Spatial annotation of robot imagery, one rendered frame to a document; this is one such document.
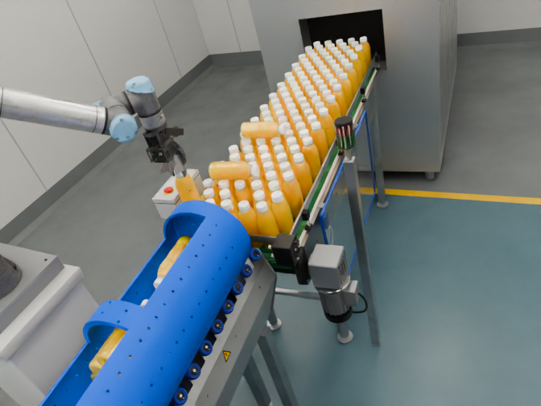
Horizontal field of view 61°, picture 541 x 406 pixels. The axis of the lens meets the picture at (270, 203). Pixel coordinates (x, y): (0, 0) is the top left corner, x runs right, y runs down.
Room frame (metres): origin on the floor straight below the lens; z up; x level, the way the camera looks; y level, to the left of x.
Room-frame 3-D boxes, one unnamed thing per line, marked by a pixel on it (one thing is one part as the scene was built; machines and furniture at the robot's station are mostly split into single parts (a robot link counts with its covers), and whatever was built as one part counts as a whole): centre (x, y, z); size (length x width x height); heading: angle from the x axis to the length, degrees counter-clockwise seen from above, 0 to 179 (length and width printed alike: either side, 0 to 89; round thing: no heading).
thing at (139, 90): (1.39, 0.29, 1.52); 0.09 x 0.08 x 0.11; 107
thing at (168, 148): (1.38, 0.29, 1.36); 0.09 x 0.08 x 0.12; 149
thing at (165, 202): (1.54, 0.34, 1.05); 0.20 x 0.10 x 0.10; 149
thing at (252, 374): (1.20, 0.29, 0.31); 0.06 x 0.06 x 0.63; 59
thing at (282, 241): (1.15, 0.00, 0.95); 0.10 x 0.07 x 0.10; 59
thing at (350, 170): (1.36, -0.31, 0.55); 0.04 x 0.04 x 1.10; 59
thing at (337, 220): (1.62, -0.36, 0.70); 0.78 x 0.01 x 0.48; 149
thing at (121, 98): (1.34, 0.38, 1.52); 0.11 x 0.11 x 0.08; 17
